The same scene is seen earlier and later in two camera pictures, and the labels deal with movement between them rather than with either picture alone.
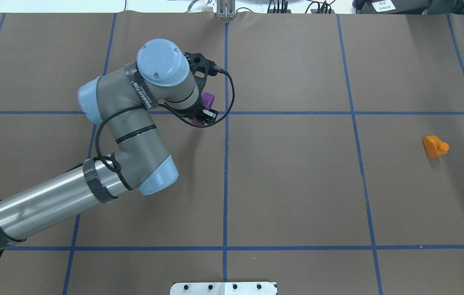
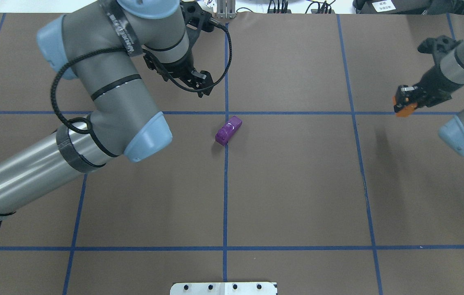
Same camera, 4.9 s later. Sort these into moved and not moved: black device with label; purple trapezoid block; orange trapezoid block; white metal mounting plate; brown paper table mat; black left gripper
Moved: orange trapezoid block; purple trapezoid block; black left gripper
Not moved: brown paper table mat; black device with label; white metal mounting plate
